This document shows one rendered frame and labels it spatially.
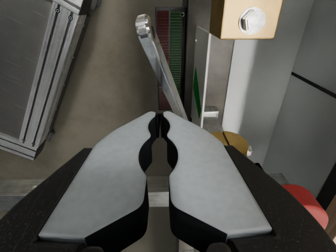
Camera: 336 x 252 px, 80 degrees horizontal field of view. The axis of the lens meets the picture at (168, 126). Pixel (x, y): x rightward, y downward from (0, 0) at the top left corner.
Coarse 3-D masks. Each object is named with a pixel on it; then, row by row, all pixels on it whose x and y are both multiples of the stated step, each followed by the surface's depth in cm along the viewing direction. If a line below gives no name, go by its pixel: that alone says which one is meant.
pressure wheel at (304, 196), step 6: (288, 186) 24; (294, 186) 24; (300, 186) 24; (294, 192) 23; (300, 192) 23; (306, 192) 24; (300, 198) 23; (306, 198) 23; (312, 198) 23; (306, 204) 22; (312, 204) 22; (318, 204) 23; (312, 210) 22; (318, 210) 22; (324, 210) 23; (318, 216) 23; (324, 216) 23; (324, 222) 23; (324, 228) 24
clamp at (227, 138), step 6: (216, 132) 26; (222, 132) 27; (228, 132) 26; (222, 138) 25; (228, 138) 25; (234, 138) 25; (240, 138) 25; (228, 144) 24; (234, 144) 24; (240, 144) 24; (246, 144) 24; (240, 150) 23; (246, 150) 23; (246, 156) 25
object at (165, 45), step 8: (160, 16) 30; (168, 16) 30; (160, 24) 31; (168, 24) 31; (160, 32) 31; (168, 32) 31; (160, 40) 32; (168, 40) 32; (168, 48) 32; (168, 56) 33; (168, 64) 34; (160, 88) 36; (160, 96) 37; (160, 104) 38; (168, 104) 38
